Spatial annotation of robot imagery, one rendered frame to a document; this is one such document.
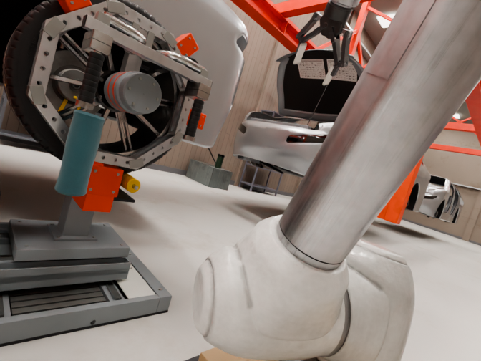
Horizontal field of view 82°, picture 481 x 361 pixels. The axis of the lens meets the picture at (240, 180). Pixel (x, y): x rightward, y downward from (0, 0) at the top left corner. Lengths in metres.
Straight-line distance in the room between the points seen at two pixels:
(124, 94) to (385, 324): 0.88
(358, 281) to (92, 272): 1.05
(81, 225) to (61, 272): 0.20
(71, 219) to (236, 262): 1.01
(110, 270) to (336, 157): 1.14
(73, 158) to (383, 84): 0.86
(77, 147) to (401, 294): 0.89
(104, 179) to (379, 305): 0.95
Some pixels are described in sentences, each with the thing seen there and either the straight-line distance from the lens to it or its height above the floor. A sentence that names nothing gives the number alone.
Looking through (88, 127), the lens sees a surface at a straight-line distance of 0.96.
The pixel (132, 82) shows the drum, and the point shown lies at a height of 0.87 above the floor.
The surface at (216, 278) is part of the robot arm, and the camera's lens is 0.39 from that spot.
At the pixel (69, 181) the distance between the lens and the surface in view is 0.99.
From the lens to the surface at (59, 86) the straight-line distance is 1.63.
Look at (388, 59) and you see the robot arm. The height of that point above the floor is 0.87.
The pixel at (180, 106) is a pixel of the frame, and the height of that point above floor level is 0.88.
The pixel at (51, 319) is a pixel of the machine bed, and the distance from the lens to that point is 1.18.
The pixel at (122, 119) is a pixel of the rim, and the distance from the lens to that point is 1.24.
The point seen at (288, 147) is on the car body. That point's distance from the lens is 3.38.
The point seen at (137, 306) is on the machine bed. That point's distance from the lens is 1.29.
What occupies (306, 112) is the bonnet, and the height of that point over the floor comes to 1.75.
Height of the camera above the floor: 0.74
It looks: 4 degrees down
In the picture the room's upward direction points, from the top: 17 degrees clockwise
